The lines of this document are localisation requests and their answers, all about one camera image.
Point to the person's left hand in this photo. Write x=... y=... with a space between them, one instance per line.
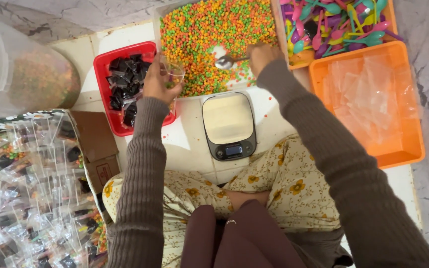
x=158 y=83

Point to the person's right hand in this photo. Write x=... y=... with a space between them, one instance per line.
x=264 y=57

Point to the person's right fingers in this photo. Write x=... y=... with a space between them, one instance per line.
x=252 y=52

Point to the metal spoon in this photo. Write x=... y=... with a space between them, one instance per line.
x=225 y=62

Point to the small clear plastic bag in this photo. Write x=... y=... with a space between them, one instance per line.
x=175 y=72

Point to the orange tray with spoons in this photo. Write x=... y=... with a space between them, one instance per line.
x=300 y=59

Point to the heap of colourful cereal balls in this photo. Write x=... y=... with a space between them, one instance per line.
x=207 y=29

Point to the digital kitchen scale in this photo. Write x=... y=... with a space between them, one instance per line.
x=228 y=123

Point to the pile of colourful plastic spoons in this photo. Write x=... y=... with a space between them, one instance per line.
x=333 y=26

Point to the clear plastic tray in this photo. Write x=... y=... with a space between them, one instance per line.
x=156 y=22

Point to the pile of empty clear bags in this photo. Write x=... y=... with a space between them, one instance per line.
x=367 y=96

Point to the pile of black sachets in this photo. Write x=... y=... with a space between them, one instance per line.
x=125 y=80

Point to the person's floral trousers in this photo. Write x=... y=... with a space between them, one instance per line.
x=296 y=186

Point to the red plastic tray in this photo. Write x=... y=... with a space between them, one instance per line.
x=101 y=74

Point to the large orange plastic tray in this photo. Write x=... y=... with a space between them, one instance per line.
x=397 y=152

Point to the cardboard box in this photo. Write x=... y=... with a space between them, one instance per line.
x=95 y=137

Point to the person's maroon garment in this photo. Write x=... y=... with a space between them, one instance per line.
x=244 y=238

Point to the large clear sack of cereal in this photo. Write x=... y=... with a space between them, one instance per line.
x=32 y=78

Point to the pile of filled clear packets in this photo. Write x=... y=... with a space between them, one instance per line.
x=32 y=186

